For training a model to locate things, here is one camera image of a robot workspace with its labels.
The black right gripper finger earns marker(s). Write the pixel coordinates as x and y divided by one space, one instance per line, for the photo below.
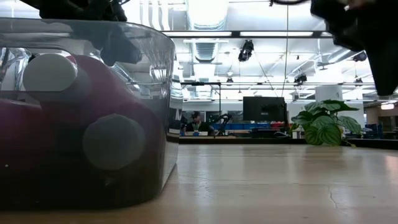
387 73

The red acrylic paint bottle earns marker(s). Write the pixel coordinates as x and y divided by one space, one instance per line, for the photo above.
113 141

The black background robot arm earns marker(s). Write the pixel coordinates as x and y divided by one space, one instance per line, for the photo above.
224 121

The green artificial leafy plant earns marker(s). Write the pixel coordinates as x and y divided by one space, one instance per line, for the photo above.
326 124

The black ceiling spotlight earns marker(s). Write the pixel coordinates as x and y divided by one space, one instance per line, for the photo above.
300 79
246 49

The smoky clear plastic bin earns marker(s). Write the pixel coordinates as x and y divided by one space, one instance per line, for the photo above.
155 62

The black monitor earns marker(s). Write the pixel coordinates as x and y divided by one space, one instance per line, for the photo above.
264 109

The blue storage bins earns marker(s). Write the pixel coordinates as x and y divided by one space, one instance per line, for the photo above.
242 126

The person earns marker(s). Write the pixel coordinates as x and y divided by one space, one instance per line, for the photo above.
196 123

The silver ventilation duct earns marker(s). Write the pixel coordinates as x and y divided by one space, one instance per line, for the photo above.
206 14

